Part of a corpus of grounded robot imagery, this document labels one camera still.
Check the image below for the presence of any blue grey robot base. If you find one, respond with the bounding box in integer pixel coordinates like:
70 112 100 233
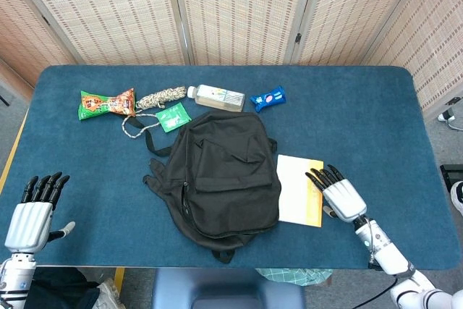
151 268 307 309

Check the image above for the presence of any clear plastic drink bottle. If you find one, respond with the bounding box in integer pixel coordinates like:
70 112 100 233
187 84 246 112

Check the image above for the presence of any black trousers leg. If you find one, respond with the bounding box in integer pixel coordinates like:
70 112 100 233
25 267 101 309

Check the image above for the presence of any black box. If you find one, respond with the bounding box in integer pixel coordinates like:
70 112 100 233
439 163 463 194

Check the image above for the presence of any white and yellow booklet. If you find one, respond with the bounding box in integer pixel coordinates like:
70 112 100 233
276 154 325 229

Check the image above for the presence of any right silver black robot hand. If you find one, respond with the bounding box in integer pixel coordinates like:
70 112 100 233
305 164 368 224

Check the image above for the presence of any green orange snack bag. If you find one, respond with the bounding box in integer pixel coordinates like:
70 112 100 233
77 87 137 122

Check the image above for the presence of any white sneaker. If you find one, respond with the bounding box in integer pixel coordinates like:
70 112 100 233
95 278 127 309

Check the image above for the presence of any white rounded shoe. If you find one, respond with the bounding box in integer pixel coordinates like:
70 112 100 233
450 180 463 216

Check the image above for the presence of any black fabric backpack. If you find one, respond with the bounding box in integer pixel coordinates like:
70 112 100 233
142 109 282 265

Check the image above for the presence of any black white shoe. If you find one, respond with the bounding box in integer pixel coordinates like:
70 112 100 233
437 107 457 123

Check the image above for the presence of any blue cookie packet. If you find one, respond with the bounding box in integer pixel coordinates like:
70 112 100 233
250 85 286 113

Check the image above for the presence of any green checked cloth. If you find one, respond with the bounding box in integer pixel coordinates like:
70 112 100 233
255 268 333 287

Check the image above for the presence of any blue felt table cover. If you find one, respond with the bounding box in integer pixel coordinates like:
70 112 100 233
0 65 453 271

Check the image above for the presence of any beige patterned coiled rope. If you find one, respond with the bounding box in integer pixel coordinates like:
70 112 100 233
122 85 187 140

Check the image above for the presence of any woven bamboo folding screen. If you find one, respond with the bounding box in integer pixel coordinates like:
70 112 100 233
0 0 463 111

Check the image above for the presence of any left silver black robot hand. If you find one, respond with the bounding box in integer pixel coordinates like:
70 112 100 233
4 171 76 255

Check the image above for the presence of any green flat packet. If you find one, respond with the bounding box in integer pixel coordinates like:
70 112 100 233
155 102 192 133

